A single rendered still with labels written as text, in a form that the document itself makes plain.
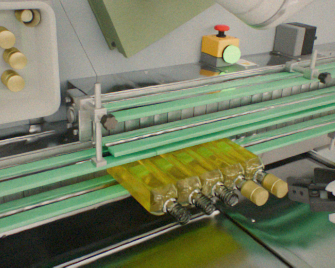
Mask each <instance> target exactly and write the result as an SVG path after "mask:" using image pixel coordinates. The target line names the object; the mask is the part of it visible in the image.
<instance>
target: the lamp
mask: <svg viewBox="0 0 335 268"><path fill-rule="evenodd" d="M239 58H240V50H239V48H238V47H236V46H234V45H226V46H225V47H224V49H223V51H222V59H223V60H224V61H225V62H228V63H235V62H237V61H238V60H239Z"/></svg>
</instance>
